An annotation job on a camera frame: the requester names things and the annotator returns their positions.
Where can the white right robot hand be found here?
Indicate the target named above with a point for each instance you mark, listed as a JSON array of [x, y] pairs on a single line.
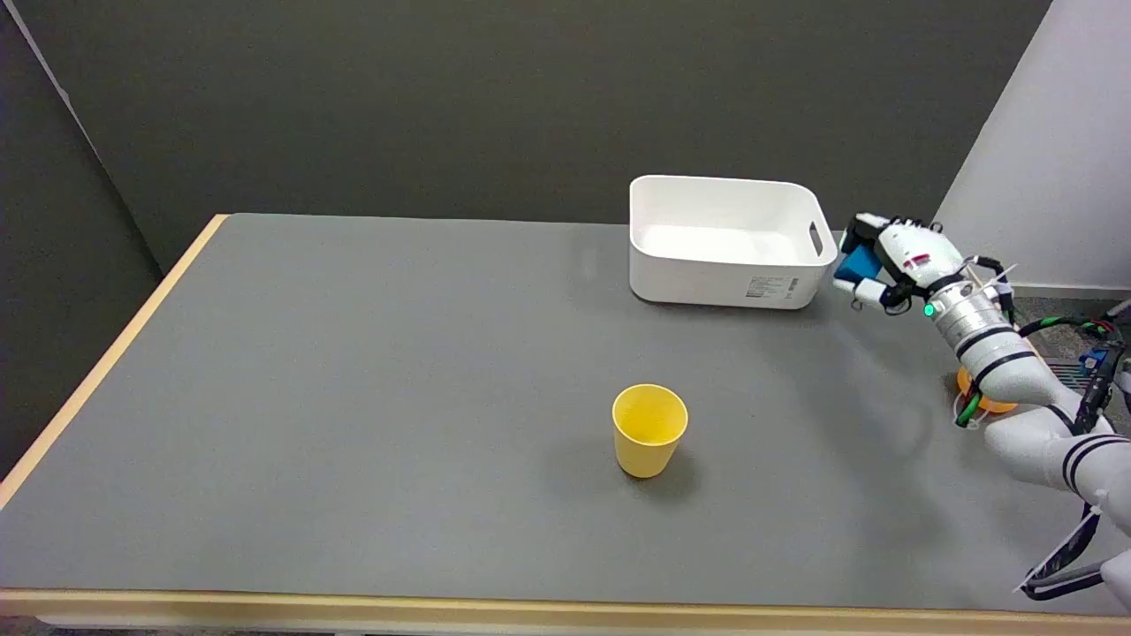
[[914, 252]]

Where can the blue cube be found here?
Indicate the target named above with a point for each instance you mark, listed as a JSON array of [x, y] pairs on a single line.
[[858, 262]]

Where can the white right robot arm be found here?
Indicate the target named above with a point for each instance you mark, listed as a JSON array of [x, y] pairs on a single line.
[[1025, 380]]

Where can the white plastic storage box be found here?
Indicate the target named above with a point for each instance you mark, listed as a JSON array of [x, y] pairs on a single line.
[[726, 243]]

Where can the orange round object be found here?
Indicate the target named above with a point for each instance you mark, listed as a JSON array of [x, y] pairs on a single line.
[[991, 403]]

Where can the yellow plastic cup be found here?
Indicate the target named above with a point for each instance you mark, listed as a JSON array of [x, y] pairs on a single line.
[[649, 431]]

